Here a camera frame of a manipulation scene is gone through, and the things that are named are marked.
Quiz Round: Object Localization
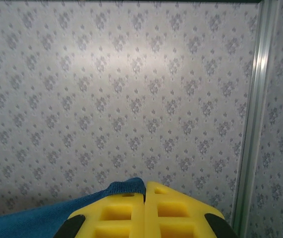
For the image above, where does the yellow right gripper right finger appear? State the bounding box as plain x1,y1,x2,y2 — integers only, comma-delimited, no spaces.
145,181,240,238

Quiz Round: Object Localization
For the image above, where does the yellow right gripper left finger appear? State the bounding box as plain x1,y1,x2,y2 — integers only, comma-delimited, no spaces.
53,192,146,238

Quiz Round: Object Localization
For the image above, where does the dark blue t-shirt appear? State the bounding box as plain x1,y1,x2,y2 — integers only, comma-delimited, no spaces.
0,177,147,238

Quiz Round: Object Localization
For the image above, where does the aluminium corner post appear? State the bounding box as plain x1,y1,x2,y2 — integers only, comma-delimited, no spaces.
231,0,281,238

